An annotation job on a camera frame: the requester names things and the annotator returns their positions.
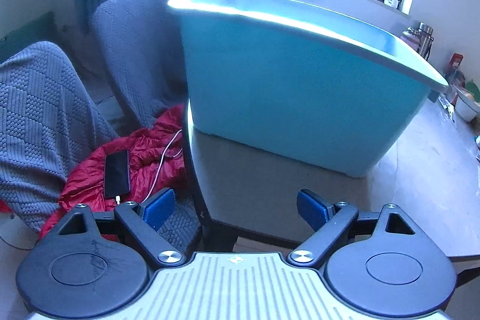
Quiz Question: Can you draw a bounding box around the black smartphone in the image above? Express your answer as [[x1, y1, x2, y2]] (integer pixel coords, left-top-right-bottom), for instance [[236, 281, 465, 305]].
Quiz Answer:
[[103, 149, 130, 199]]

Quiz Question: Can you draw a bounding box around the red down jacket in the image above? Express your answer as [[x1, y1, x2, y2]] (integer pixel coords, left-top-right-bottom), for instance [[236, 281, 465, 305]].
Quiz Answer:
[[39, 104, 188, 239]]

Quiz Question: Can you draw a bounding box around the teal plastic storage bin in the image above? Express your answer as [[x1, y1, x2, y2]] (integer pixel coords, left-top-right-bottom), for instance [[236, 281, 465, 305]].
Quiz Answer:
[[168, 0, 448, 178]]

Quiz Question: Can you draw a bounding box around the grey knit chair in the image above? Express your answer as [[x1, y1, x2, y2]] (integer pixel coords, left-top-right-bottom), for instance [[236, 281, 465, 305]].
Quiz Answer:
[[91, 0, 201, 253]]

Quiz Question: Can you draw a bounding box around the white bowl with food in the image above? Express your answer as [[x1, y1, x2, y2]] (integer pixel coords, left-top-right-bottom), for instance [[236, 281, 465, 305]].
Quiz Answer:
[[455, 87, 480, 123]]

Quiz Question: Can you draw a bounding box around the pink water bottle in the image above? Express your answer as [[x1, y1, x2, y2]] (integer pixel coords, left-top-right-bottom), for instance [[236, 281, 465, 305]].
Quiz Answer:
[[400, 27, 421, 53]]

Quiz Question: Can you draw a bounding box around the red black box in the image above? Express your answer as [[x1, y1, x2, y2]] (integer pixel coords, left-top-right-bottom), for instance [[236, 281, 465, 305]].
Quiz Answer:
[[445, 53, 464, 78]]

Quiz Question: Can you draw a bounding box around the steel thermos bottle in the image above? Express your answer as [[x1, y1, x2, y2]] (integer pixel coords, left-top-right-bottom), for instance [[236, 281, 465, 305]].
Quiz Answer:
[[417, 22, 434, 60]]

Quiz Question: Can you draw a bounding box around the small white device on sill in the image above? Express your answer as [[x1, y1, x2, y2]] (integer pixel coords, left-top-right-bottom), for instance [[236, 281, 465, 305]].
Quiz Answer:
[[384, 0, 400, 9]]

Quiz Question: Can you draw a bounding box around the white charging cable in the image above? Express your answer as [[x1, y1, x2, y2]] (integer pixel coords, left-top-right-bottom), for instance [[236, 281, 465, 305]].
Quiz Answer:
[[115, 128, 184, 205]]

